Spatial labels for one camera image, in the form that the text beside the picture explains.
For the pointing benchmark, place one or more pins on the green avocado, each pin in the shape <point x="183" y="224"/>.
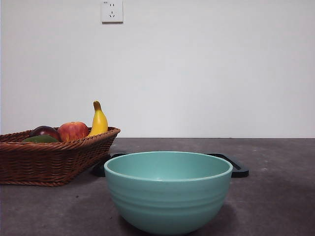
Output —
<point x="39" y="139"/>

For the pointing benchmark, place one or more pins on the white wall socket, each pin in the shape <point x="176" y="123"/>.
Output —
<point x="112" y="12"/>

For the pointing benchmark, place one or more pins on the teal ribbed bowl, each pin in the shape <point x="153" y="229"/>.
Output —
<point x="167" y="196"/>

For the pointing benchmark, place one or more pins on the red apple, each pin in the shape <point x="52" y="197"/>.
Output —
<point x="72" y="131"/>

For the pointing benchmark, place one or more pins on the black rectangular tray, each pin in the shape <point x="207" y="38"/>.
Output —
<point x="240" y="172"/>

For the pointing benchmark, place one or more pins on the brown wicker basket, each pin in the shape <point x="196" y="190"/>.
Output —
<point x="49" y="162"/>

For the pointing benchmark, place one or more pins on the yellow banana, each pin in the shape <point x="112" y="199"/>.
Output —
<point x="99" y="123"/>

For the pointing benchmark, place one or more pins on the dark purple plum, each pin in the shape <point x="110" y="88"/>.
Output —
<point x="45" y="130"/>

